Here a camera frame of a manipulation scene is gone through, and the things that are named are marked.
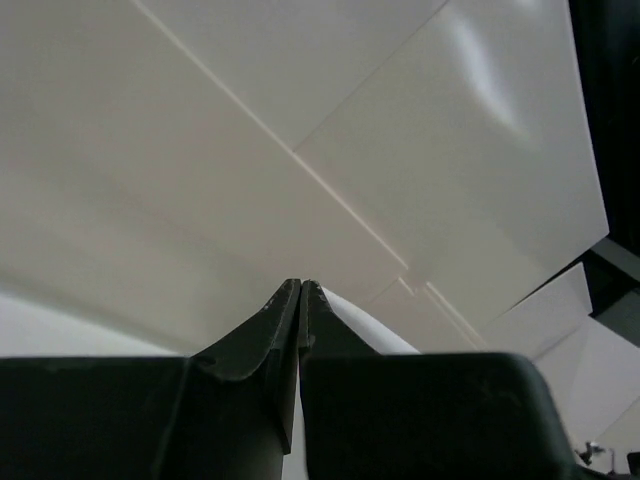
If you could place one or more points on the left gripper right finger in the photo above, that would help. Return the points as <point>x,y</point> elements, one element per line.
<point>368,415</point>

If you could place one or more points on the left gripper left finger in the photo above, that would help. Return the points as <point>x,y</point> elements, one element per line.
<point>224,413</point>

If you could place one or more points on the white tank top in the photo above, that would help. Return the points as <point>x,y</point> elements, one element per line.
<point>375,334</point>

